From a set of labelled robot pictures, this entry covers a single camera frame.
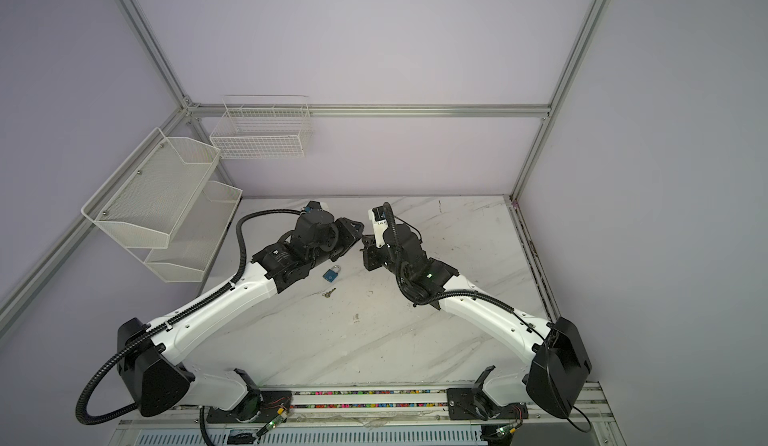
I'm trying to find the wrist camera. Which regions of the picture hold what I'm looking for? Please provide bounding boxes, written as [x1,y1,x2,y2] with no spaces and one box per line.
[301,201,332,217]
[368,206,388,248]

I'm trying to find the left black corrugated cable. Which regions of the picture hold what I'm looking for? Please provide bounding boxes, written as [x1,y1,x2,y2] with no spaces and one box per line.
[230,208,304,285]

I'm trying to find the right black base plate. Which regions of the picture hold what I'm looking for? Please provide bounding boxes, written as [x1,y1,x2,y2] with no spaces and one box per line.
[446,388,529,421]

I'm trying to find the white mesh shelf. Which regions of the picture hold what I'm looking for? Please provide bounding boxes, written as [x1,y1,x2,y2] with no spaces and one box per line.
[81,129,221,249]
[144,181,242,283]

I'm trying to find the large blue padlock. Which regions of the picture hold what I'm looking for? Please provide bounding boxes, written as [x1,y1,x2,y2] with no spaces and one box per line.
[323,266,341,283]

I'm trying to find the white wire basket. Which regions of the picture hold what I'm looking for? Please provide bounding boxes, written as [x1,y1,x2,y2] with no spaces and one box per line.
[209,95,313,160]

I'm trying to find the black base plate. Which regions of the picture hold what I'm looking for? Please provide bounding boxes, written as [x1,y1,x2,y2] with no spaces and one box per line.
[205,390,293,424]
[446,388,529,421]

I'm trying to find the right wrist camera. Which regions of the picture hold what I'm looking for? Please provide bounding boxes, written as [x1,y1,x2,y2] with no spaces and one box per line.
[368,206,388,248]

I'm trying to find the lower white mesh shelf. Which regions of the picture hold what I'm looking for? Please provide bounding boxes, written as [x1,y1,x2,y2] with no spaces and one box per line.
[144,181,242,283]

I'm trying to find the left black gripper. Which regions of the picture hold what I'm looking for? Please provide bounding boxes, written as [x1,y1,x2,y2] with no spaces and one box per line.
[309,217,364,271]

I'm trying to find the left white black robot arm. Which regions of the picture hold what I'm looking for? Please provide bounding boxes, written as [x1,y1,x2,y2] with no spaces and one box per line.
[75,201,364,425]

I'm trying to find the aluminium frame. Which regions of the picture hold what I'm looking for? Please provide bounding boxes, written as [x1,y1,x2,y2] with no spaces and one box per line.
[1,0,611,343]

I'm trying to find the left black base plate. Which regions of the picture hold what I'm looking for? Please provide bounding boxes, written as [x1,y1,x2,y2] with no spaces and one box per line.
[205,390,293,424]

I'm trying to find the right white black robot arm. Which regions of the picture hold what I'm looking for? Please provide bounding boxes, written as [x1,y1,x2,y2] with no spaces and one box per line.
[362,224,592,419]

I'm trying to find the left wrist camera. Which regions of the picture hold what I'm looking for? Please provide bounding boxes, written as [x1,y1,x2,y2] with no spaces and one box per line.
[301,201,332,217]

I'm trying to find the upper white mesh shelf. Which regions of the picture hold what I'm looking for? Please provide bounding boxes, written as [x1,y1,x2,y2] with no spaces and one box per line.
[81,129,221,249]

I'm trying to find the aluminium mounting rail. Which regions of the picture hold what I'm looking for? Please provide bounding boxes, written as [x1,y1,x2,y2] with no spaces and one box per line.
[117,382,616,429]

